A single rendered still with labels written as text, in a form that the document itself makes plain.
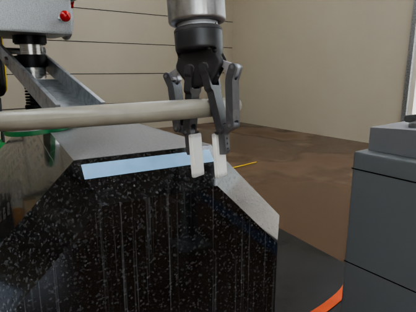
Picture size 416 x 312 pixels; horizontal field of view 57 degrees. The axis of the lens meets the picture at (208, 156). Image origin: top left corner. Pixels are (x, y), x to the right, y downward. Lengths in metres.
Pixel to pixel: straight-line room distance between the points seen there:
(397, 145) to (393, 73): 4.63
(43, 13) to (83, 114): 0.80
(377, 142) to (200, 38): 0.91
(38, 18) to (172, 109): 0.82
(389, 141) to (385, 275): 0.44
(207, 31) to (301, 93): 6.29
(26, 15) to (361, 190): 1.18
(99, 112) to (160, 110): 0.08
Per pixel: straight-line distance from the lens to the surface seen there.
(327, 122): 6.56
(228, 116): 0.58
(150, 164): 0.93
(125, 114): 0.55
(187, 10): 0.59
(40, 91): 1.08
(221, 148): 0.60
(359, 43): 6.25
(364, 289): 1.50
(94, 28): 6.74
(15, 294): 0.91
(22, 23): 1.31
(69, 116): 0.56
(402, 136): 1.34
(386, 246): 1.39
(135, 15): 7.06
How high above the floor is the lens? 1.07
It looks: 13 degrees down
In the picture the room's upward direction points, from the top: straight up
